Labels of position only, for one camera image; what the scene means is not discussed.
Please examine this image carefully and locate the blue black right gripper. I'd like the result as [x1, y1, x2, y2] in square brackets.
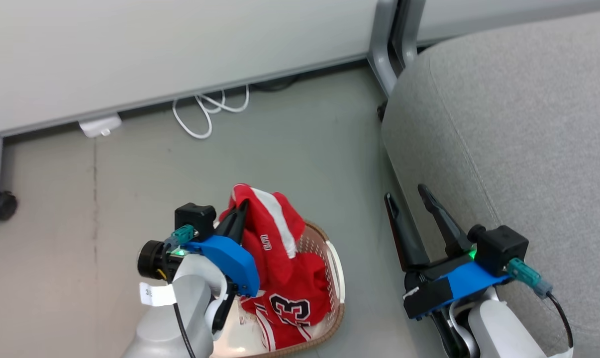
[385, 184, 512, 321]

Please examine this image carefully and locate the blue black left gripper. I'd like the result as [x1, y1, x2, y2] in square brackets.
[137, 200, 261, 298]

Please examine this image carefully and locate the red basketball jersey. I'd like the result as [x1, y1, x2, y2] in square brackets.
[219, 184, 333, 351]

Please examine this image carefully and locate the cream perforated laundry basket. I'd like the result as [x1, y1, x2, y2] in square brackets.
[210, 219, 345, 358]

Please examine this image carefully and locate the grey fabric sofa seat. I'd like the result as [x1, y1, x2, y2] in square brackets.
[382, 10, 600, 358]

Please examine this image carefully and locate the white paper label tag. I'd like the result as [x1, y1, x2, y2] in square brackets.
[140, 282, 177, 307]

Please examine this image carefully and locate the small white power adapter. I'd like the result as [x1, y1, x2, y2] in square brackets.
[79, 114, 122, 138]

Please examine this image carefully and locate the wide white partition panel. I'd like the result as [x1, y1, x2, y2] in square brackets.
[0, 0, 380, 137]

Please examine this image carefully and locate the black caster wheel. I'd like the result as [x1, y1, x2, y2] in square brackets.
[0, 191, 18, 221]

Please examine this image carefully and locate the narrow white partition panel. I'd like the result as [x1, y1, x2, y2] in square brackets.
[417, 0, 600, 48]

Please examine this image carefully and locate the teal left camera connector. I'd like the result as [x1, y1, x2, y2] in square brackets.
[163, 225, 196, 249]

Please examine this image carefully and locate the teal camera connector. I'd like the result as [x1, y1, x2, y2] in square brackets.
[506, 258, 553, 299]
[163, 225, 196, 249]

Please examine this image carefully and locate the white looped floor cable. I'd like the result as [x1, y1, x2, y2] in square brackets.
[172, 85, 251, 140]

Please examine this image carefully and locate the teal right camera connector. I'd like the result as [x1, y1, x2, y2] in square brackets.
[506, 258, 553, 299]

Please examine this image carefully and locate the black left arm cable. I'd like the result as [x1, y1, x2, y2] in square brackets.
[173, 303, 197, 358]

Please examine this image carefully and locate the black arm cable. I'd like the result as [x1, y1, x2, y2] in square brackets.
[173, 303, 197, 358]
[546, 293, 574, 349]

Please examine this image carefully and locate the black floor cable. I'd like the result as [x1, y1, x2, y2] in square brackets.
[250, 76, 300, 93]

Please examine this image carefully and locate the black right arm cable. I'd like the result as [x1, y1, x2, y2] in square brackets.
[546, 293, 574, 349]

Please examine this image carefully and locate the grey partition post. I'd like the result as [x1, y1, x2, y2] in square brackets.
[391, 0, 427, 70]
[367, 0, 399, 97]

